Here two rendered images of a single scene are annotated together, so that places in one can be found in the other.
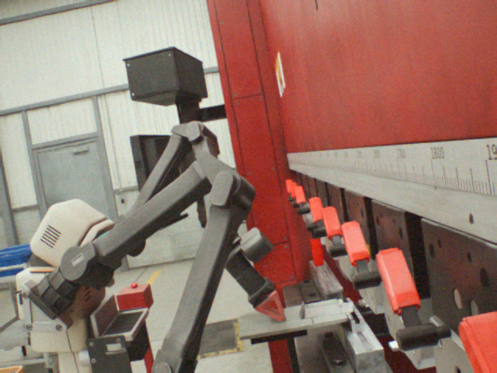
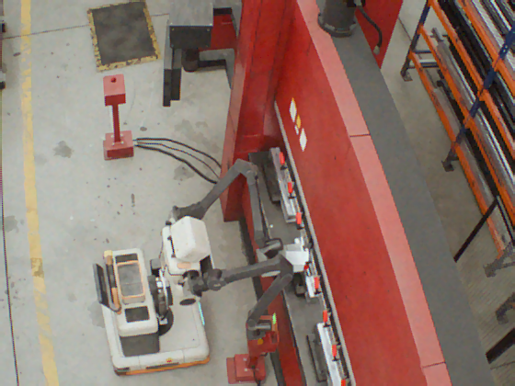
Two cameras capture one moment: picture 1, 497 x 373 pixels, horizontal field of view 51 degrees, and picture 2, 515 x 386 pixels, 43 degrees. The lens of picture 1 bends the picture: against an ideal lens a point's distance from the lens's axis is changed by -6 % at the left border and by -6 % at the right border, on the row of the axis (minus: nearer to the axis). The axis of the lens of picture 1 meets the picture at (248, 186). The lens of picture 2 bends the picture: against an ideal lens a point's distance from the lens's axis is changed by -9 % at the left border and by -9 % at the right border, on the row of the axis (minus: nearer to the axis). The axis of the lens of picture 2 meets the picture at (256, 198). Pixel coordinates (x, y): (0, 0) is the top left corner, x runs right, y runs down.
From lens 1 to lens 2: 337 cm
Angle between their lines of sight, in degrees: 57
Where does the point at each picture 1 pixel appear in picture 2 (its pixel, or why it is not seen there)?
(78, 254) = (217, 283)
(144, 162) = (171, 81)
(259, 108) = (267, 79)
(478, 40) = not seen: outside the picture
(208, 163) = (281, 267)
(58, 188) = not seen: outside the picture
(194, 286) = (267, 300)
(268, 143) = (265, 95)
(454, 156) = not seen: outside the picture
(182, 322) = (260, 309)
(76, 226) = (202, 253)
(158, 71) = (196, 37)
